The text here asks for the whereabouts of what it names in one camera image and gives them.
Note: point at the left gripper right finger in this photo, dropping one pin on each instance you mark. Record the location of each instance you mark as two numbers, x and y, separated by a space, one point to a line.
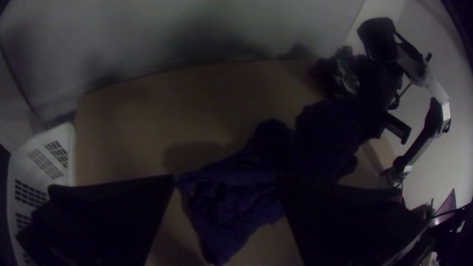
343 225

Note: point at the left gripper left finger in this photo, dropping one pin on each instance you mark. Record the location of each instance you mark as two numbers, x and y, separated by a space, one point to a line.
107 221

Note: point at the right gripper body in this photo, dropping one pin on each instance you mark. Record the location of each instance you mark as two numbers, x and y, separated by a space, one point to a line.
384 96

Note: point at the dark blue t-shirt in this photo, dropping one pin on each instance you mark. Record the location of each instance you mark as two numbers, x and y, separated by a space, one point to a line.
240 199

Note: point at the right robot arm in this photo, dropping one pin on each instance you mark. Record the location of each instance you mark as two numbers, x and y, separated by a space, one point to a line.
428 85

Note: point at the heap of clothes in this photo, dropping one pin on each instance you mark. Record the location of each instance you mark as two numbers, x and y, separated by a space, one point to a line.
341 74

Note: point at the white laundry basket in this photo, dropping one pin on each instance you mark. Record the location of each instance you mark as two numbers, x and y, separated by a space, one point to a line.
40 166

